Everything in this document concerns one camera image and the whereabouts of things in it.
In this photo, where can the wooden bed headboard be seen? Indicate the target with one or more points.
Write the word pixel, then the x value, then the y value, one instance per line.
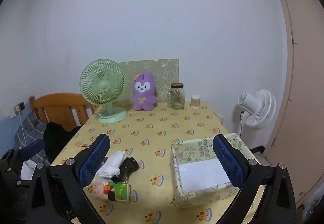
pixel 58 105

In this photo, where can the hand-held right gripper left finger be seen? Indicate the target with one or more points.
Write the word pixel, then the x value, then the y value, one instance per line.
pixel 93 160

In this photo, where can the small orange box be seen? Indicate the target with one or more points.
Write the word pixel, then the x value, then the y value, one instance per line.
pixel 85 146

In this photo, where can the white wall socket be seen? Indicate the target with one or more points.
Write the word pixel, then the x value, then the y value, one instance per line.
pixel 16 109

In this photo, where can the cotton swab container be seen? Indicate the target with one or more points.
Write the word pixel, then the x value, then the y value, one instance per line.
pixel 195 102

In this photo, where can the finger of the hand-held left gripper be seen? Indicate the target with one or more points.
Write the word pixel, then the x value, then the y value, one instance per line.
pixel 31 149

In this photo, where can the purple plush toy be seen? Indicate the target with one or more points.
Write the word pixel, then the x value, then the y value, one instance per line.
pixel 143 97

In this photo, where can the clear pink striped pack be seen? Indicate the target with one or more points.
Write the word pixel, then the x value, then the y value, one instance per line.
pixel 97 187

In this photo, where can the colourful cartoon tissue pack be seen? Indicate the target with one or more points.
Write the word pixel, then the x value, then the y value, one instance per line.
pixel 119 191

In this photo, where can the yellow printed tablecloth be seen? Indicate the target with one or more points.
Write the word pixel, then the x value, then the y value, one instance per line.
pixel 157 133

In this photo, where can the yellow printed fabric box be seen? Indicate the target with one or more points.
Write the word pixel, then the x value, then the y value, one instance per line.
pixel 202 198

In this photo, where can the white standing fan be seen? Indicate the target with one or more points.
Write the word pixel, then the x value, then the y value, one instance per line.
pixel 260 110

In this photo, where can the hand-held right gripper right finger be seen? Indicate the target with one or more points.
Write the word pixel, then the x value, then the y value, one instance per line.
pixel 227 160

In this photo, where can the beige door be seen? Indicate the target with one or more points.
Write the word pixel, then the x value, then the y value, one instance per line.
pixel 303 87

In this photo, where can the black wall socket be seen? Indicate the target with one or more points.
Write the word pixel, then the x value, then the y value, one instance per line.
pixel 22 106

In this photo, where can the dark cloth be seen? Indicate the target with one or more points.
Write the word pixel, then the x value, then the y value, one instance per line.
pixel 129 165

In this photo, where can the white cloth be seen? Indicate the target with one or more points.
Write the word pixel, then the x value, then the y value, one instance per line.
pixel 27 168
pixel 114 163

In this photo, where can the green patterned board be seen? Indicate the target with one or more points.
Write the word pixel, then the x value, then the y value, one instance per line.
pixel 167 72

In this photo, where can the green desk fan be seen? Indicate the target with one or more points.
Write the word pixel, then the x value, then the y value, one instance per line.
pixel 103 85

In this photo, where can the glass jar with dark lid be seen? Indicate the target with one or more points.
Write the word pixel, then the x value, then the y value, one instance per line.
pixel 177 97

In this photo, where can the black garment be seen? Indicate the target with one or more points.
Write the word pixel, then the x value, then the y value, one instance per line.
pixel 58 138

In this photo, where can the grey plaid pillow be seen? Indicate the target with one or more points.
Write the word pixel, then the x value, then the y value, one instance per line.
pixel 27 128

